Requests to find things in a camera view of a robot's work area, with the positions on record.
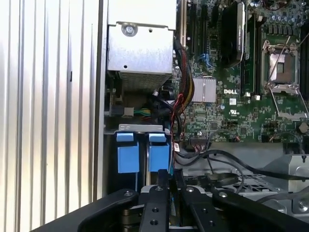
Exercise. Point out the hard disk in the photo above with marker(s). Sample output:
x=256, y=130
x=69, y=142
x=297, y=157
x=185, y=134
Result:
x=158, y=159

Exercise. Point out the black expansion slot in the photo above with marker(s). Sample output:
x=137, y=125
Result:
x=204, y=29
x=192, y=29

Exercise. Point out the grey metal drive cage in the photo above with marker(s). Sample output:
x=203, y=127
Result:
x=277, y=164

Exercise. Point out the blue disk carrier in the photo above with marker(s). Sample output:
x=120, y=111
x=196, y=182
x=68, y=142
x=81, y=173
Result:
x=128, y=159

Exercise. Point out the metal socket cover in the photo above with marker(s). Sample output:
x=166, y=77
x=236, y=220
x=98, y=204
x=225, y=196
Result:
x=292, y=115

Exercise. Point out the CPU socket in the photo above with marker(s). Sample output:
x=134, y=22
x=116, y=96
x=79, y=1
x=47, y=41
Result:
x=281, y=65

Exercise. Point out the silver finned heat sink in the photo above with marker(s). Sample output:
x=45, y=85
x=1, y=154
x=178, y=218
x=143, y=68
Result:
x=205, y=89

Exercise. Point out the silver power supply unit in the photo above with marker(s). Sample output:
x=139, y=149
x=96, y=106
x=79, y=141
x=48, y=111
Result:
x=140, y=55

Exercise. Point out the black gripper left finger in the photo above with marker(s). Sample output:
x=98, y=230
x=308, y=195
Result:
x=154, y=212

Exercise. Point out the thin metal locking lever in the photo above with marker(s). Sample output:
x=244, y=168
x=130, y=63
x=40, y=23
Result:
x=281, y=58

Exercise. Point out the grey metal disk bay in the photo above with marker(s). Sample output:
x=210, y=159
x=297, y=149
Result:
x=140, y=128

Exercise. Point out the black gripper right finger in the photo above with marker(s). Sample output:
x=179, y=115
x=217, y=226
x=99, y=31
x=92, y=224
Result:
x=205, y=217

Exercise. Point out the black open PC case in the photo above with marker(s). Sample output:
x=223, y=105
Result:
x=102, y=72

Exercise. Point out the black RAM slot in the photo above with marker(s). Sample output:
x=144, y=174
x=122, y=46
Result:
x=257, y=48

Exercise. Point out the black graphics card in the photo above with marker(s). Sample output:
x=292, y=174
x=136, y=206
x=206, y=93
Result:
x=231, y=36

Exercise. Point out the green Dell motherboard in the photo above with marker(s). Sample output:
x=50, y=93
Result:
x=241, y=113

